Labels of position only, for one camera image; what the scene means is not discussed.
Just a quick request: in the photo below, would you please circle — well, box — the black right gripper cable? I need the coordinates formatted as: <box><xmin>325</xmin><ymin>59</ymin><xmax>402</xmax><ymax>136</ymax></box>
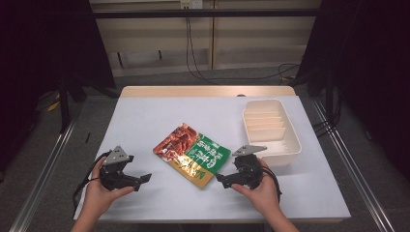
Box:
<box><xmin>260</xmin><ymin>165</ymin><xmax>283</xmax><ymax>205</ymax></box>

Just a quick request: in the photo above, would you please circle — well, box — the aluminium floor rail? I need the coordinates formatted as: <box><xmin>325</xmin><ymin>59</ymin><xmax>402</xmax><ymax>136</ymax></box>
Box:
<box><xmin>312</xmin><ymin>100</ymin><xmax>395</xmax><ymax>232</ymax></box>
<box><xmin>9</xmin><ymin>119</ymin><xmax>78</xmax><ymax>232</ymax></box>

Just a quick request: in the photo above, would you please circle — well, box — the person's left hand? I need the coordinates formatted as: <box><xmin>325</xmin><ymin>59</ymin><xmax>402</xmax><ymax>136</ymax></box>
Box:
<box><xmin>81</xmin><ymin>157</ymin><xmax>135</xmax><ymax>220</ymax></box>

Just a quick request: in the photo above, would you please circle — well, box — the black floor cable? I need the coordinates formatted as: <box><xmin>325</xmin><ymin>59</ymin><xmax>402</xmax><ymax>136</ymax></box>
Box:
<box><xmin>185</xmin><ymin>17</ymin><xmax>302</xmax><ymax>82</ymax></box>

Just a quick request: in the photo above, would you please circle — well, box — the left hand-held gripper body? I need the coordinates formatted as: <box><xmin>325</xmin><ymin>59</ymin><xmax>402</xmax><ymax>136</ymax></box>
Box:
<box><xmin>99</xmin><ymin>145</ymin><xmax>142</xmax><ymax>191</ymax></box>

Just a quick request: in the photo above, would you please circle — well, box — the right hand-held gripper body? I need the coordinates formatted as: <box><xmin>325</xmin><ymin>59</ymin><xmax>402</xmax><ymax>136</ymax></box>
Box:
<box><xmin>231</xmin><ymin>144</ymin><xmax>269</xmax><ymax>190</ymax></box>

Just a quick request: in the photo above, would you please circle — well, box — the red and green food packet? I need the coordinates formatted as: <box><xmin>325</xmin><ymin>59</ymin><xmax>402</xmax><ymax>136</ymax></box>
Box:
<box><xmin>152</xmin><ymin>122</ymin><xmax>232</xmax><ymax>189</ymax></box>

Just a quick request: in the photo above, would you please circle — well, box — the black curtain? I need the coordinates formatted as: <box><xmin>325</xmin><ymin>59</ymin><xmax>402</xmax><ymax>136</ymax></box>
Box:
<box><xmin>294</xmin><ymin>0</ymin><xmax>410</xmax><ymax>182</ymax></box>
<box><xmin>0</xmin><ymin>0</ymin><xmax>117</xmax><ymax>172</ymax></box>

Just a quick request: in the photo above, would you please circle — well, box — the person's right hand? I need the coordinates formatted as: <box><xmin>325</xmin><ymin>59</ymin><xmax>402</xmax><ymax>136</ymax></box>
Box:
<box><xmin>230</xmin><ymin>158</ymin><xmax>282</xmax><ymax>218</ymax></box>

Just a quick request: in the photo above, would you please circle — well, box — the black horizontal bar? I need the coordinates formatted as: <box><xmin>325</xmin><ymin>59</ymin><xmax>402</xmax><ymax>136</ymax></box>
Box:
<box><xmin>92</xmin><ymin>9</ymin><xmax>323</xmax><ymax>19</ymax></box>

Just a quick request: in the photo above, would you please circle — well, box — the black metal stand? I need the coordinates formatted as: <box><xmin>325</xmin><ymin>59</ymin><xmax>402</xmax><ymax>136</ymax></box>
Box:
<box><xmin>57</xmin><ymin>76</ymin><xmax>73</xmax><ymax>134</ymax></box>

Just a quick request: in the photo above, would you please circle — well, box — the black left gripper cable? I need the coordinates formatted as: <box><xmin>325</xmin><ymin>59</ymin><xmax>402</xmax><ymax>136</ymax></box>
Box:
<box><xmin>72</xmin><ymin>150</ymin><xmax>112</xmax><ymax>215</ymax></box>

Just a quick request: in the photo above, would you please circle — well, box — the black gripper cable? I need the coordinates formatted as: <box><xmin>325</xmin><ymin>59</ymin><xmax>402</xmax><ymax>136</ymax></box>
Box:
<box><xmin>72</xmin><ymin>150</ymin><xmax>112</xmax><ymax>215</ymax></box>
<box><xmin>260</xmin><ymin>165</ymin><xmax>283</xmax><ymax>205</ymax></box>

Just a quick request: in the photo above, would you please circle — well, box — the white wall socket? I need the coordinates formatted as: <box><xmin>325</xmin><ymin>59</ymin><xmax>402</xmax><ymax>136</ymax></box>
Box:
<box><xmin>180</xmin><ymin>0</ymin><xmax>204</xmax><ymax>10</ymax></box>

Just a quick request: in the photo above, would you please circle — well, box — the black cable bundle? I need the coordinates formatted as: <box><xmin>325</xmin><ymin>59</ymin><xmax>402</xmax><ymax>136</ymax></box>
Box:
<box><xmin>310</xmin><ymin>96</ymin><xmax>342</xmax><ymax>139</ymax></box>

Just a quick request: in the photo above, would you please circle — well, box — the white plastic divided container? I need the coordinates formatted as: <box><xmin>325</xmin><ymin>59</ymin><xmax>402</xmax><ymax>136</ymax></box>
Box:
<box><xmin>242</xmin><ymin>99</ymin><xmax>303</xmax><ymax>167</ymax></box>

